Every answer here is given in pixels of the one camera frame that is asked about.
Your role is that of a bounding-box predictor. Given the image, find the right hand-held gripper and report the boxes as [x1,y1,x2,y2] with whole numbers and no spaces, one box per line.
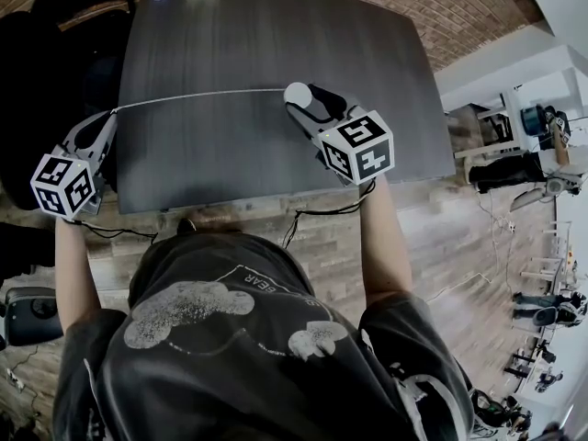
[284,83,396,187]

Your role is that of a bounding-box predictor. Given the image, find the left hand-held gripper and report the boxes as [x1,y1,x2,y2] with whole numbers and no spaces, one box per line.
[29,108,119,221]

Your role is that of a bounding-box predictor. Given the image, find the person's left forearm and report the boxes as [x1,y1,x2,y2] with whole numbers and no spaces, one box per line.
[53,217,101,337]

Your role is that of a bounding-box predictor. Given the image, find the person's right forearm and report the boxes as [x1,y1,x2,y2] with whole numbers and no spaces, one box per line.
[356,175,414,314]

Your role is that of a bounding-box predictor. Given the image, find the black backpack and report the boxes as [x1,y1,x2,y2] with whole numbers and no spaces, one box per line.
[80,52,125,119]

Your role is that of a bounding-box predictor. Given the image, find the black mesh office chair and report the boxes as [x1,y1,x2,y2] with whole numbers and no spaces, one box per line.
[0,11,61,210]

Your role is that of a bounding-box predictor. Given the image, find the black padded seat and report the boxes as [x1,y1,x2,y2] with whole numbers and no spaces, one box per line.
[3,286,64,348]

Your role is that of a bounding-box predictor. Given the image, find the white desk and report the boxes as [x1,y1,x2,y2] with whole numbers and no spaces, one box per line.
[452,87,525,186]

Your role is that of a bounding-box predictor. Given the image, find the dark round bin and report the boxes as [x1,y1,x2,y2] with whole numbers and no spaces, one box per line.
[521,105,547,137]

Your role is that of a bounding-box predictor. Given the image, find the person's dark printed t-shirt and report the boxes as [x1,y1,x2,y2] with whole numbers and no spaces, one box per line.
[52,231,475,441]

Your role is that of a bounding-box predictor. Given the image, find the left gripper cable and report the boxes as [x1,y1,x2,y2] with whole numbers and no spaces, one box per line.
[73,220,160,241]

